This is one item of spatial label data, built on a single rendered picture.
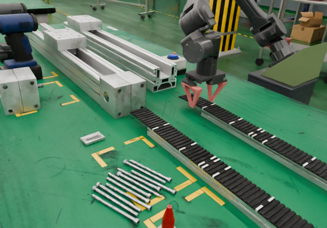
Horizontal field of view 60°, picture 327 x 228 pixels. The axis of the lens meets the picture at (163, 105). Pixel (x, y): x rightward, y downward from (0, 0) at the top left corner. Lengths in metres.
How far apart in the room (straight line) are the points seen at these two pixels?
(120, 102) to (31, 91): 0.25
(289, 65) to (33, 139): 0.90
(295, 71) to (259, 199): 0.70
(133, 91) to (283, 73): 0.63
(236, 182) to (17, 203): 0.40
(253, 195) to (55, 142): 0.45
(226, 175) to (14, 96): 0.58
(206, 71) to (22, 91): 0.50
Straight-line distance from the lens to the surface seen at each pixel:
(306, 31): 5.85
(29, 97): 0.86
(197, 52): 0.70
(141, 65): 0.98
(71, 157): 0.67
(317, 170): 0.68
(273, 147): 0.70
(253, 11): 1.20
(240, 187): 0.56
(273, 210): 0.54
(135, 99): 0.80
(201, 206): 0.56
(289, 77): 1.18
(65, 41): 1.11
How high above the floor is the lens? 1.18
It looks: 27 degrees down
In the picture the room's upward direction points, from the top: 4 degrees clockwise
